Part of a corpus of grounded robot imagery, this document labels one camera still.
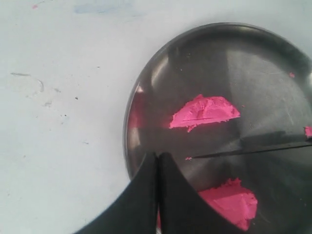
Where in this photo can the round stainless steel plate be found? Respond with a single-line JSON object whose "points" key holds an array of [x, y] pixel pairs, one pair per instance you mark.
{"points": [[269, 81]]}

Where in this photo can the pink dough piece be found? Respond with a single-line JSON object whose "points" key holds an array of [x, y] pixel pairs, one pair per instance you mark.
{"points": [[203, 110]]}

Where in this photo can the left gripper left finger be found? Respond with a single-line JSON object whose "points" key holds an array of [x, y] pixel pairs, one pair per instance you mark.
{"points": [[135, 210]]}

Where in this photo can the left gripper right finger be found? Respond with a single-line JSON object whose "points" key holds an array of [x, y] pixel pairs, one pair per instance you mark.
{"points": [[181, 209]]}

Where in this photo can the black knife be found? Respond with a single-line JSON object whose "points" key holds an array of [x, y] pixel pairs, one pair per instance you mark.
{"points": [[293, 145]]}

